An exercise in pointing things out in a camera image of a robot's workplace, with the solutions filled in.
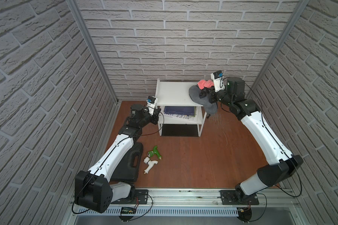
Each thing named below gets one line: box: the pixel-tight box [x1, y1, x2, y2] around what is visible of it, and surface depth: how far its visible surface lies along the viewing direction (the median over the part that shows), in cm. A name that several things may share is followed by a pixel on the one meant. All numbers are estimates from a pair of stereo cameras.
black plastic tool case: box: [111, 142, 144, 183], surface depth 82 cm
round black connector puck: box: [237, 207, 253, 223], surface depth 72 cm
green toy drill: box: [146, 145, 162, 161], surface depth 89 cm
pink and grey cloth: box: [188, 80, 218, 115], surface depth 73 cm
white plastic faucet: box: [143, 156, 159, 174], surface depth 86 cm
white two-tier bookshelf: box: [155, 78, 208, 137], surface depth 82 cm
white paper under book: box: [163, 106, 198, 122], surface depth 87 cm
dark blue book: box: [163, 105, 197, 117], surface depth 89 cm
